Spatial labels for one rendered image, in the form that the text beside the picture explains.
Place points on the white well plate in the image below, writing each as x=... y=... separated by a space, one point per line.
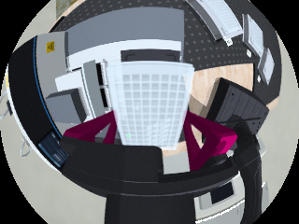
x=128 y=97
x=223 y=14
x=256 y=36

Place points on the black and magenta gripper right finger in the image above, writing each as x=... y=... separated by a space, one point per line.
x=219 y=139

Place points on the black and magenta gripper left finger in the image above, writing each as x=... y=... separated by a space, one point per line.
x=88 y=130

